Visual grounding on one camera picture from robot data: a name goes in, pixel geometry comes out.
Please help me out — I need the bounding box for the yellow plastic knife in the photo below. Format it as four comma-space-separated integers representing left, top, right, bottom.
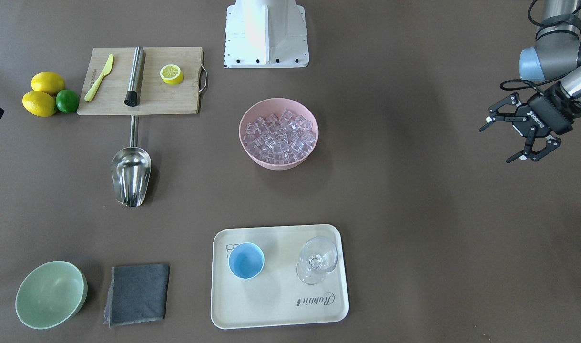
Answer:
84, 54, 114, 102

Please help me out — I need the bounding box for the bamboo cutting board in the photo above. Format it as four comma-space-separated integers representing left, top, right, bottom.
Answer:
77, 46, 204, 116

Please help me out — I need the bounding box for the upper yellow lemon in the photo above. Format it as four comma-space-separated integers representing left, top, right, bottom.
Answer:
31, 71, 66, 96

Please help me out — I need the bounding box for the clear wine glass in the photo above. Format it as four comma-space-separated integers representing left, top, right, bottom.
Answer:
296, 236, 339, 285

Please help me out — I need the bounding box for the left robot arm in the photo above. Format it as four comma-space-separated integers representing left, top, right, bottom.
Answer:
484, 0, 581, 163

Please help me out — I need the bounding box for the green lime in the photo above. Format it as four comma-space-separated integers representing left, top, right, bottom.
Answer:
55, 89, 80, 113

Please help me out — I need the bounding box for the green bowl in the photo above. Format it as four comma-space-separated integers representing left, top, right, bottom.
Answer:
14, 261, 88, 330

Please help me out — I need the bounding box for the metal ice scoop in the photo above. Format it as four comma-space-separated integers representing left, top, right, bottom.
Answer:
110, 115, 152, 208

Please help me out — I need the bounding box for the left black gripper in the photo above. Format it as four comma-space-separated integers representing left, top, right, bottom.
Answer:
479, 82, 581, 164

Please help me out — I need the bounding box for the yellow lemon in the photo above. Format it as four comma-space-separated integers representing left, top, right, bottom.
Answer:
22, 91, 58, 117
31, 71, 66, 96

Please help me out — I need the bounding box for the pile of clear ice cubes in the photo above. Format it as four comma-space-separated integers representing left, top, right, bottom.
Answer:
239, 109, 316, 166

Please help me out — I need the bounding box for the half lemon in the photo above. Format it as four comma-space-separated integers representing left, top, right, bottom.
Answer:
159, 64, 184, 85

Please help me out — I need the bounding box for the steel muddler black tip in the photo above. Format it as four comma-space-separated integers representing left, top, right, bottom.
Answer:
124, 46, 146, 107

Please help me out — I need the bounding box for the blue cup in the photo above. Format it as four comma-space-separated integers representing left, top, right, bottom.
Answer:
228, 242, 265, 280

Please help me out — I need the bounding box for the cream rabbit tray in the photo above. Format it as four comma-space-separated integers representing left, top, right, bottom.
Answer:
210, 224, 350, 330

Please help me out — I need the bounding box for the pink bowl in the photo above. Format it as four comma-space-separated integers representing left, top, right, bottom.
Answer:
239, 98, 319, 170

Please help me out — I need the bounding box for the grey folded cloth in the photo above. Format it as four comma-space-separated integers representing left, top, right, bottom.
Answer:
104, 263, 170, 328

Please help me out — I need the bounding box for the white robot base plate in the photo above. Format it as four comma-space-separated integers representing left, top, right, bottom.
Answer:
224, 0, 310, 68

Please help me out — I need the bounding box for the lower yellow lemon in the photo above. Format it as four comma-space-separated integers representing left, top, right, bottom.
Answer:
22, 91, 58, 117

